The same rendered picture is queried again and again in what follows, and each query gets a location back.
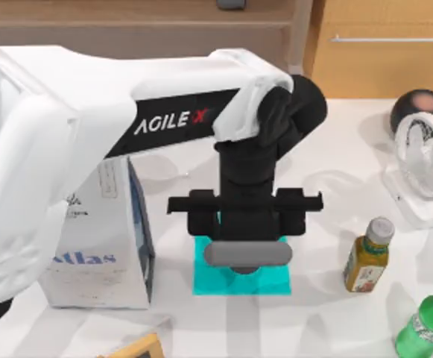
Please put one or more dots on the green bottle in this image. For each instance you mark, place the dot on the green bottle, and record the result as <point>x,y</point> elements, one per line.
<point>428,324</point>

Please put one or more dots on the teal square coaster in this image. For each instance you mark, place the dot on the teal square coaster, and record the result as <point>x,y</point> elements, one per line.
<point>268,281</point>

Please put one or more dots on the wooden cupboard door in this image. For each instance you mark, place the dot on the wooden cupboard door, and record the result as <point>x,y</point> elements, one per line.
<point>387,74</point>

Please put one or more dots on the white desk fan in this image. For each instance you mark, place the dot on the white desk fan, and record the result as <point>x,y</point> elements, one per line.
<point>425,160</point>

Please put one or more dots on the wooden open shelf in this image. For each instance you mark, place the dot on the wooden open shelf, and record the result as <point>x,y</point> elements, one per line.
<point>126,22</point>

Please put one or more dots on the white carton with blue print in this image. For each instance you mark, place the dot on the white carton with blue print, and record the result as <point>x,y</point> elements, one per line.
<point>93,257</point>

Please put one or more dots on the dark grey object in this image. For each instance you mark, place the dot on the dark grey object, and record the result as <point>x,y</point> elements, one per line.
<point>231,3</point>

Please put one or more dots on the black round pot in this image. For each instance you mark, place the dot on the black round pot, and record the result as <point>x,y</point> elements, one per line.
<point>402,108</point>

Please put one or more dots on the yellow bottle with grey cap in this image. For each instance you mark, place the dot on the yellow bottle with grey cap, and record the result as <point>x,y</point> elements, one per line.
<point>367,257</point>

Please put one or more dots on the wooden cupboard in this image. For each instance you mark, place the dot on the wooden cupboard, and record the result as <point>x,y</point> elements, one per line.
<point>380,71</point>

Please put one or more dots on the pale grey rounded box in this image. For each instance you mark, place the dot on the pale grey rounded box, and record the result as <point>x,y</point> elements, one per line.
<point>247,254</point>

